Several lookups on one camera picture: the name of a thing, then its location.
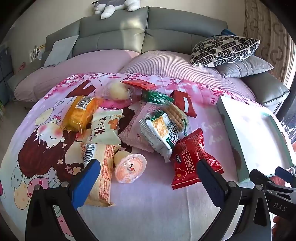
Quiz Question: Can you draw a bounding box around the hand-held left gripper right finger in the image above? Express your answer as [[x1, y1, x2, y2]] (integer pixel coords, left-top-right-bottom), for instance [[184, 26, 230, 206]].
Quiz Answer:
[[196, 159, 273, 241]]

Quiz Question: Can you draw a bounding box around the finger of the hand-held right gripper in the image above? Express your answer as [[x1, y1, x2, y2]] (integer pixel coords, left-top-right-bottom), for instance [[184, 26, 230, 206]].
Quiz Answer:
[[249, 169, 278, 189], [275, 166, 296, 183]]

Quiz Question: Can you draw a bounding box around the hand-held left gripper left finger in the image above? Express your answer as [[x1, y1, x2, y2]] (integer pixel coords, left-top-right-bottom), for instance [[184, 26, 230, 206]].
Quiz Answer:
[[25, 159, 101, 241]]

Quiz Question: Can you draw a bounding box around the cream packet with orange text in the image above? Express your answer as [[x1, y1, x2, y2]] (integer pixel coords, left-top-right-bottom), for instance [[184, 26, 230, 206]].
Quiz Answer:
[[80, 143, 121, 207]]

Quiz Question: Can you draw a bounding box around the red flower print snack packet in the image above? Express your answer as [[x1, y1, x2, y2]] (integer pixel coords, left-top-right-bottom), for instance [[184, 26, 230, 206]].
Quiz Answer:
[[171, 128, 224, 190]]

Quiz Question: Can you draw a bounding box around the jelly cup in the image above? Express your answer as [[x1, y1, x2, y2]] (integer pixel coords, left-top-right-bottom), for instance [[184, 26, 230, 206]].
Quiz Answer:
[[113, 150, 147, 183]]

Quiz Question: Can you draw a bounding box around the mint green box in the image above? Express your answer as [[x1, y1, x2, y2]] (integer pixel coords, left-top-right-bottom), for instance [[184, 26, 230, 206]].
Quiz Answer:
[[216, 95, 295, 183]]

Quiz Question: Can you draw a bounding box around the white packet with orange print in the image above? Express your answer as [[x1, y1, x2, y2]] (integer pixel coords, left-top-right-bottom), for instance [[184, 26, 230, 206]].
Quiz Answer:
[[85, 109, 123, 144]]

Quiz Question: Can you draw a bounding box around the green and white snack packet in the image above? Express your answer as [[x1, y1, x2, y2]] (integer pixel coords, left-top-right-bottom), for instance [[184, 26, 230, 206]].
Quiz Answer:
[[139, 110, 185, 163]]

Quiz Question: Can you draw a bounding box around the orange snack packet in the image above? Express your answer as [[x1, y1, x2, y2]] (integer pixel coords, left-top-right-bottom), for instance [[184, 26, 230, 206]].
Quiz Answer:
[[62, 95, 105, 132]]

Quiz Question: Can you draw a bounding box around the pink snack packet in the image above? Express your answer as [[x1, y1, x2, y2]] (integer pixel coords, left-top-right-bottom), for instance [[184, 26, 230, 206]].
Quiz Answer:
[[118, 101, 162, 153]]

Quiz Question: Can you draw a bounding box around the clear biscuit packet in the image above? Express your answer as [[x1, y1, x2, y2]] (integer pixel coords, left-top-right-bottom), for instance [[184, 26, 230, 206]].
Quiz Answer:
[[159, 102, 189, 137]]

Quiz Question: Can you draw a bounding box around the red packet with white label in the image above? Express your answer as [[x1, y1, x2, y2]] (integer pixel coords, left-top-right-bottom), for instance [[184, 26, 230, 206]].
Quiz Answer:
[[170, 90, 197, 117]]

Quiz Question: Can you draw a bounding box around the printed blanket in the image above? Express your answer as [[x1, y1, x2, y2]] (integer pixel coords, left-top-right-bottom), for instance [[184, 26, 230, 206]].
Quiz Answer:
[[0, 72, 292, 241]]

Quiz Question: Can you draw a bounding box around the round bun in clear wrapper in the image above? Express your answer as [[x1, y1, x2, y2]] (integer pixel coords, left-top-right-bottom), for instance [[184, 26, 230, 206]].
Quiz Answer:
[[99, 82, 133, 102]]

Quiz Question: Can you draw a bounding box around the small green snack packet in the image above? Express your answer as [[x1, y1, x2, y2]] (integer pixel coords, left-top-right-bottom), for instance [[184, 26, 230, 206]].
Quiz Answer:
[[142, 90, 174, 103]]

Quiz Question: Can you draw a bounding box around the grey pillow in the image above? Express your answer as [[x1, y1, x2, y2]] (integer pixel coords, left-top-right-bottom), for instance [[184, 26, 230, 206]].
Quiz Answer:
[[216, 54, 274, 78]]

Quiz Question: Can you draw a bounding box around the pink sofa cover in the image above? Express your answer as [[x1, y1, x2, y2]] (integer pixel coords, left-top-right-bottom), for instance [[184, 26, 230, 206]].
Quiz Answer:
[[14, 50, 257, 109]]

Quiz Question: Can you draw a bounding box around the black and white patterned pillow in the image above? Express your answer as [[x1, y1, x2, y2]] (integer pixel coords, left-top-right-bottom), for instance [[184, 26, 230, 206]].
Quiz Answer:
[[190, 35, 260, 67]]

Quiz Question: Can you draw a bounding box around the pale blue pillow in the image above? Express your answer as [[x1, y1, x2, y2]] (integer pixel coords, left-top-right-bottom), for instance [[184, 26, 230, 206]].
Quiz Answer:
[[42, 35, 79, 69]]

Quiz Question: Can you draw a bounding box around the dark grey cabinet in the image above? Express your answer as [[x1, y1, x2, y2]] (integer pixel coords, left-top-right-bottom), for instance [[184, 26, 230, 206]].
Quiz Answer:
[[0, 44, 13, 86]]

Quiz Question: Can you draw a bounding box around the beige patterned curtain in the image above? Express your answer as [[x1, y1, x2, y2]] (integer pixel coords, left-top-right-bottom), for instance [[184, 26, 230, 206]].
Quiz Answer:
[[243, 0, 296, 88]]

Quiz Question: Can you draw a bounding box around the grey sofa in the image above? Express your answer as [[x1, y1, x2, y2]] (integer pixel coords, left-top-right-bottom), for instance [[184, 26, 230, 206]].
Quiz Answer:
[[7, 6, 290, 112]]

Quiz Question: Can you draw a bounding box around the grey and white plush toy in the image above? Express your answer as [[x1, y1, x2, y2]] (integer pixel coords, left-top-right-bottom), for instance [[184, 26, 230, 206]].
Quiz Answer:
[[91, 0, 141, 19]]

